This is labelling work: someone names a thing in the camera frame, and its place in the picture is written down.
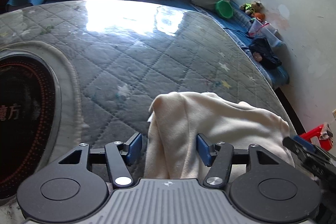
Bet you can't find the cream white garment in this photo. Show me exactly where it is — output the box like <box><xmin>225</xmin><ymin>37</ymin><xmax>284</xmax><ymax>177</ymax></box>
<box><xmin>144</xmin><ymin>92</ymin><xmax>294</xmax><ymax>180</ymax></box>

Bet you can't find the dark clothes pile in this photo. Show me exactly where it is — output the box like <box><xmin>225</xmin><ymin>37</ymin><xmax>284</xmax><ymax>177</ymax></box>
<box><xmin>248</xmin><ymin>37</ymin><xmax>282</xmax><ymax>69</ymax></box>

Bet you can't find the red plastic stool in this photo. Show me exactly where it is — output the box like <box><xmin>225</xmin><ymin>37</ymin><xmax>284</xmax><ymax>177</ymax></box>
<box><xmin>300</xmin><ymin>122</ymin><xmax>333</xmax><ymax>151</ymax></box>

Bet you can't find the round black induction cooktop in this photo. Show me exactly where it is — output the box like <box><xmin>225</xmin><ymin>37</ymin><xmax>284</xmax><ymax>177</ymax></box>
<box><xmin>1</xmin><ymin>41</ymin><xmax>83</xmax><ymax>204</ymax></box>

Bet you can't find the clear plastic storage box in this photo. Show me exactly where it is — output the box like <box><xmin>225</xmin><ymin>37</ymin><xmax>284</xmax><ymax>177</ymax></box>
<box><xmin>248</xmin><ymin>18</ymin><xmax>285</xmax><ymax>48</ymax></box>

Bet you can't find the orange stuffed toy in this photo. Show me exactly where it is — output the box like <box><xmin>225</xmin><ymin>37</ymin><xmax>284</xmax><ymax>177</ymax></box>
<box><xmin>251</xmin><ymin>12</ymin><xmax>265</xmax><ymax>22</ymax></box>

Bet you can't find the stuffed toy in yellow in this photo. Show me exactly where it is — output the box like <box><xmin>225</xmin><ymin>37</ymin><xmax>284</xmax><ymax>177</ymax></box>
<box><xmin>239</xmin><ymin>2</ymin><xmax>263</xmax><ymax>16</ymax></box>

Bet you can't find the green plastic basin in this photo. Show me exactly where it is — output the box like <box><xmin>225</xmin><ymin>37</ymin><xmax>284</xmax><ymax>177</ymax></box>
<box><xmin>215</xmin><ymin>0</ymin><xmax>234</xmax><ymax>19</ymax></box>

